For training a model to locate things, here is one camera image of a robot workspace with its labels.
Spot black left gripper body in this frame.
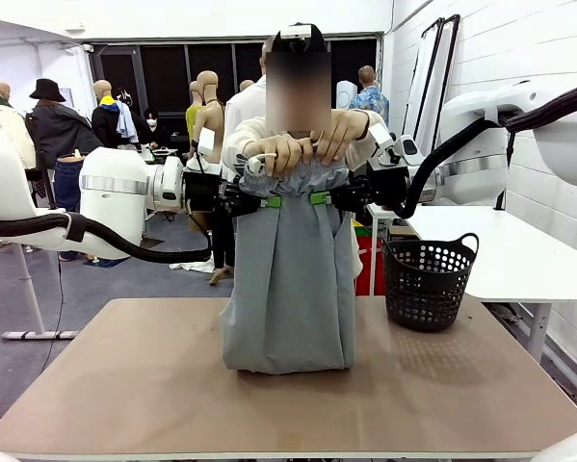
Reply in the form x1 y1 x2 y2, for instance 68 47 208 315
184 171 225 214

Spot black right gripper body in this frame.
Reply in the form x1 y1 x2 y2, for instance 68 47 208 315
367 161 410 209

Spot grey training pants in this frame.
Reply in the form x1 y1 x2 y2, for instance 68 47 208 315
220 152 360 375

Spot black perforated laundry basket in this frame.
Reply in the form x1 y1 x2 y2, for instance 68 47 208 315
381 233 481 333

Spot cream-sleeved right forearm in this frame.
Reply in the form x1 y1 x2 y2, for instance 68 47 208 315
220 117 270 160

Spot person's right hand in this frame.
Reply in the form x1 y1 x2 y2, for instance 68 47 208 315
243 134 311 177

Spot person's left hand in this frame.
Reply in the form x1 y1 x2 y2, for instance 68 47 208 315
312 109 371 167

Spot small white table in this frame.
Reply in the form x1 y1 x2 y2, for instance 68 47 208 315
367 202 390 295

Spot tan mannequin black trousers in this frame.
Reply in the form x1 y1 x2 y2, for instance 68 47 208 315
189 70 236 286

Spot red box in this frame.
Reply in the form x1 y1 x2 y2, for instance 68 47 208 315
354 225 386 297

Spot mannequin in yellow-green top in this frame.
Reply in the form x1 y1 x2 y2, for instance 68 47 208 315
185 80 205 141

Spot white cloth on floor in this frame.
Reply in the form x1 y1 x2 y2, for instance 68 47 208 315
170 257 216 274

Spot person with face mask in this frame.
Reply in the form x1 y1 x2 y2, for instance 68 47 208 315
143 108 171 148

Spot mannequin in white shirt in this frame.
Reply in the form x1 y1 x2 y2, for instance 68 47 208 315
223 36 275 145

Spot man in blue floral shirt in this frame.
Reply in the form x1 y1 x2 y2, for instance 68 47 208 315
348 65 390 127

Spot black-framed white reflector panel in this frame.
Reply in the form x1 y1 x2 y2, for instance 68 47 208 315
396 13 461 155

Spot person in cream cardigan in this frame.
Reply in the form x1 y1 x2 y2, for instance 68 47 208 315
220 22 390 283

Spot black tripod stand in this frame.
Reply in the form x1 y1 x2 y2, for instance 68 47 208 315
494 129 518 212

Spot mannequin with yellow collar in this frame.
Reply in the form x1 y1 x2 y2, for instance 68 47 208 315
91 79 143 150

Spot white side table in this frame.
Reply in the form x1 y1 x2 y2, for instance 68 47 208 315
388 204 577 362

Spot mannequin with black hat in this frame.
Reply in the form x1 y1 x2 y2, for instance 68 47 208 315
25 78 105 264

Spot mannequin in cream jacket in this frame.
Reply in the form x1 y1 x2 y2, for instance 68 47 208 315
0 80 38 170

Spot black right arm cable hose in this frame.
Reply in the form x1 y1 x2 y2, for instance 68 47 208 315
393 80 577 220

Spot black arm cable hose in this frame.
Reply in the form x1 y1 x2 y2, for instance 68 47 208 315
393 80 577 220
0 211 215 265

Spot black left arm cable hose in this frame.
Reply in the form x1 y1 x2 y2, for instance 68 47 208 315
0 211 215 265

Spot thin black floor cable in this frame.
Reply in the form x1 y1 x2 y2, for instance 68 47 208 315
40 262 66 374

